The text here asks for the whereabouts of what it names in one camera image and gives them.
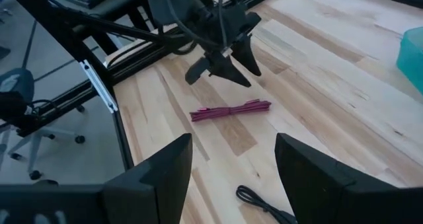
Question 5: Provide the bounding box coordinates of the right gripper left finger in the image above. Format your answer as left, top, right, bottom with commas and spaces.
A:
102, 133, 194, 224

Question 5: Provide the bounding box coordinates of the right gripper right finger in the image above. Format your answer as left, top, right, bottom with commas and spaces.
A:
274, 133, 423, 224

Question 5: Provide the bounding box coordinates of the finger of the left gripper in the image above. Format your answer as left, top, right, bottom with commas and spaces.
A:
206, 53, 252, 88
230, 34, 262, 77

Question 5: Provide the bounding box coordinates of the maroon braided USB-C cable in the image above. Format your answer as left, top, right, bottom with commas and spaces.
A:
189, 98, 272, 123

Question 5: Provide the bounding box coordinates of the thin black USB-C cable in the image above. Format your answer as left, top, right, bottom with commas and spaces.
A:
235, 184, 298, 224

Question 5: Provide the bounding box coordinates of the teal plastic container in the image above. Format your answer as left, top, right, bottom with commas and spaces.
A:
395, 26, 423, 96

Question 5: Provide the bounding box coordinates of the grey office chair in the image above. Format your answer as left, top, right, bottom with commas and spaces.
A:
0, 67, 87, 182

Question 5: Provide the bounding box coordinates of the black aluminium table frame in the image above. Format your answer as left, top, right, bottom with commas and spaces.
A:
0, 0, 289, 172

